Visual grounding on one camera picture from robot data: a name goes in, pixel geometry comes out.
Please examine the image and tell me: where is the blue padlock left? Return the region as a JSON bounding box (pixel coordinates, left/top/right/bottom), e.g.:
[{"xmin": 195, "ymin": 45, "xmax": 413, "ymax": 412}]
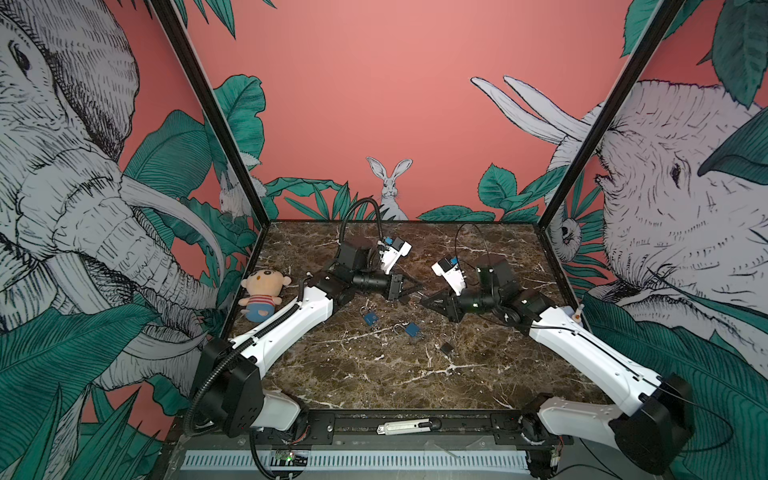
[{"xmin": 363, "ymin": 311, "xmax": 379, "ymax": 327}]

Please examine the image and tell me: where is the black left frame post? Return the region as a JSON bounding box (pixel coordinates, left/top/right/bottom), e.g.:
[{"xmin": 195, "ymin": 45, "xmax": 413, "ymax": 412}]
[{"xmin": 150, "ymin": 0, "xmax": 270, "ymax": 230}]

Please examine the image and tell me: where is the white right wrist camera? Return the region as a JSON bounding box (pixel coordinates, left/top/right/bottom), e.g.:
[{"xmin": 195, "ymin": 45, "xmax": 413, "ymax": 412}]
[{"xmin": 431, "ymin": 257, "xmax": 466, "ymax": 296}]

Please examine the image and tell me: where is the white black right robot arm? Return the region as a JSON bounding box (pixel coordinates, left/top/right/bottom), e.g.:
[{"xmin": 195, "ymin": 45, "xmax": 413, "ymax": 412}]
[{"xmin": 421, "ymin": 256, "xmax": 694, "ymax": 475}]

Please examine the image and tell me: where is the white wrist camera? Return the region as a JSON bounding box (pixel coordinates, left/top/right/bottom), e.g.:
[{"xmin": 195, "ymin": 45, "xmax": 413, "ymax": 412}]
[
  {"xmin": 378, "ymin": 237, "xmax": 412, "ymax": 275},
  {"xmin": 431, "ymin": 257, "xmax": 466, "ymax": 296}
]

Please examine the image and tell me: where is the white utility knife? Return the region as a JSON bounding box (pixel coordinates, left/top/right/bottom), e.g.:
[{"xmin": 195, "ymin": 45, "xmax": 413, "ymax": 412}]
[{"xmin": 376, "ymin": 418, "xmax": 442, "ymax": 436}]

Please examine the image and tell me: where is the white slotted cable duct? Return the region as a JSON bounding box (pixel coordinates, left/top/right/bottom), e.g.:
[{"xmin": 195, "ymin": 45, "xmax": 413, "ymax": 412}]
[{"xmin": 180, "ymin": 450, "xmax": 529, "ymax": 473}]

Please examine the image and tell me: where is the small green circuit board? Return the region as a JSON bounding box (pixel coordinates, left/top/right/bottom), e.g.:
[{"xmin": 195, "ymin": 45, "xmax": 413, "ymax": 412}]
[{"xmin": 269, "ymin": 450, "xmax": 309, "ymax": 470}]

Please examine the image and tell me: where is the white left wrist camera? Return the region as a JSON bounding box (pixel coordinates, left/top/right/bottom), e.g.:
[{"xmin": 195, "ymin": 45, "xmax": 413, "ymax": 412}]
[{"xmin": 378, "ymin": 237, "xmax": 412, "ymax": 275}]

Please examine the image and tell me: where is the plush doll striped shirt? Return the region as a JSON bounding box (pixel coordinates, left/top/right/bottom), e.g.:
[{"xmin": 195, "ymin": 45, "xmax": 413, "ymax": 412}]
[{"xmin": 238, "ymin": 269, "xmax": 292, "ymax": 323}]

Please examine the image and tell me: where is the blue padlock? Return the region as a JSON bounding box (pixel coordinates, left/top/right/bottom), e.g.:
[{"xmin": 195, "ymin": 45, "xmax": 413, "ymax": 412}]
[
  {"xmin": 405, "ymin": 322, "xmax": 421, "ymax": 338},
  {"xmin": 363, "ymin": 311, "xmax": 379, "ymax": 327}
]

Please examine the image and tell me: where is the blue padlock right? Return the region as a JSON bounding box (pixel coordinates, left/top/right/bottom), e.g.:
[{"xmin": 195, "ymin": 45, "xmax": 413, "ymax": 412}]
[{"xmin": 405, "ymin": 322, "xmax": 421, "ymax": 338}]

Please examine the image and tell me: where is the black front mounting rail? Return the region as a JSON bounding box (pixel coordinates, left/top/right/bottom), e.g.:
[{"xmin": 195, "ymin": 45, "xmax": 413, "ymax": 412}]
[{"xmin": 173, "ymin": 409, "xmax": 574, "ymax": 448}]

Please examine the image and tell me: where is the black right frame post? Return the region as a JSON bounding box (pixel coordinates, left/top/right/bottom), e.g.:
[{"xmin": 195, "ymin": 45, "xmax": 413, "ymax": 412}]
[{"xmin": 537, "ymin": 0, "xmax": 684, "ymax": 230}]

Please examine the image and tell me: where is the black frame post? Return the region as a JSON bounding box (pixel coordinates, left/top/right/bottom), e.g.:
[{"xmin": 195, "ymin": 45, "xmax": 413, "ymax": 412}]
[
  {"xmin": 150, "ymin": 0, "xmax": 270, "ymax": 230},
  {"xmin": 537, "ymin": 0, "xmax": 684, "ymax": 230}
]

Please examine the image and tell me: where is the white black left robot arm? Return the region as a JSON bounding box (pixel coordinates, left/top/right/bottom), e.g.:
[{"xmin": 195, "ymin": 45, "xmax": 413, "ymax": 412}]
[{"xmin": 182, "ymin": 237, "xmax": 419, "ymax": 441}]

